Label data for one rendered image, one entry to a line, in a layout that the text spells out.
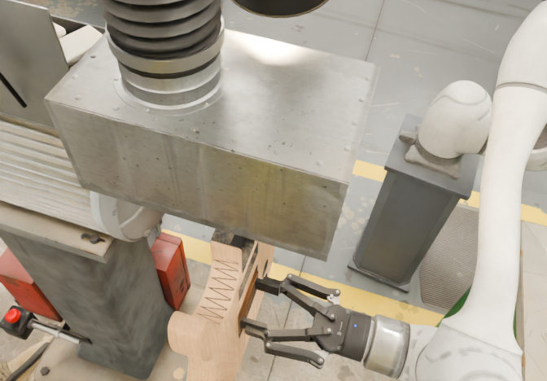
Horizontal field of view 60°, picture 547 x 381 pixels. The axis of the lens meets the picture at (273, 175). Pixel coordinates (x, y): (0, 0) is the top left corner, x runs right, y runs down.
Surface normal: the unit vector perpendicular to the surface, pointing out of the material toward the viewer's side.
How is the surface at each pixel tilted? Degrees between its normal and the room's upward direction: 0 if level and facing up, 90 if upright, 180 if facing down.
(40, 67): 90
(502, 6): 0
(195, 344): 77
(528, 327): 0
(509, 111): 53
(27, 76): 90
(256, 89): 0
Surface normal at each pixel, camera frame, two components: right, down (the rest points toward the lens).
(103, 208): -0.26, 0.48
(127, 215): 0.70, 0.54
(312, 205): -0.30, 0.74
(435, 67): 0.05, -0.62
